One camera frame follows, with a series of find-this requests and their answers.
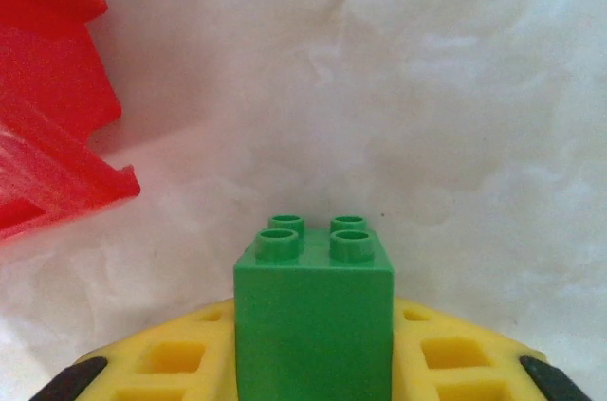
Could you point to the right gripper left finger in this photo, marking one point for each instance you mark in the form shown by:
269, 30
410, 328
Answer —
128, 372

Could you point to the red plastic bin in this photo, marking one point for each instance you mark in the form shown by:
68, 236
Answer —
47, 88

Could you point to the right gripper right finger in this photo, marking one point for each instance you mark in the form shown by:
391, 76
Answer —
408, 372

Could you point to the tall green lego brick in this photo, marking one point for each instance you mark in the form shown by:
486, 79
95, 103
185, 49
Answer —
313, 325

